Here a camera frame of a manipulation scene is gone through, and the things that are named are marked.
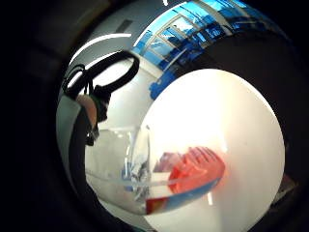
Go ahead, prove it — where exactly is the clear plastic container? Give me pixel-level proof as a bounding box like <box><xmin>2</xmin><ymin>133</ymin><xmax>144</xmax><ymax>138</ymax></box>
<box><xmin>84</xmin><ymin>125</ymin><xmax>227</xmax><ymax>217</ymax></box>

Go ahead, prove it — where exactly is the red ribbed toy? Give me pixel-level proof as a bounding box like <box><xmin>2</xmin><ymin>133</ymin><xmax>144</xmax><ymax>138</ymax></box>
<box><xmin>167</xmin><ymin>145</ymin><xmax>227</xmax><ymax>195</ymax></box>

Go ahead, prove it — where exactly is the purple toy piece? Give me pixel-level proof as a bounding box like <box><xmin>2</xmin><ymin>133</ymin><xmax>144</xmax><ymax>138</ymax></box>
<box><xmin>154</xmin><ymin>152</ymin><xmax>185</xmax><ymax>173</ymax></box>

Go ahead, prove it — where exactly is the grey ceiling vent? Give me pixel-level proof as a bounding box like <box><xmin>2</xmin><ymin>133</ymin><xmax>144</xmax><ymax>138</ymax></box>
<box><xmin>115</xmin><ymin>18</ymin><xmax>135</xmax><ymax>34</ymax></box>

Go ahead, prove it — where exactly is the long ceiling lamp strip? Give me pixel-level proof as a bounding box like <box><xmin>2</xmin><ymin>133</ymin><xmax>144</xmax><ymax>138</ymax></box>
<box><xmin>67</xmin><ymin>52</ymin><xmax>134</xmax><ymax>90</ymax></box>
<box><xmin>70</xmin><ymin>32</ymin><xmax>133</xmax><ymax>63</ymax></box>

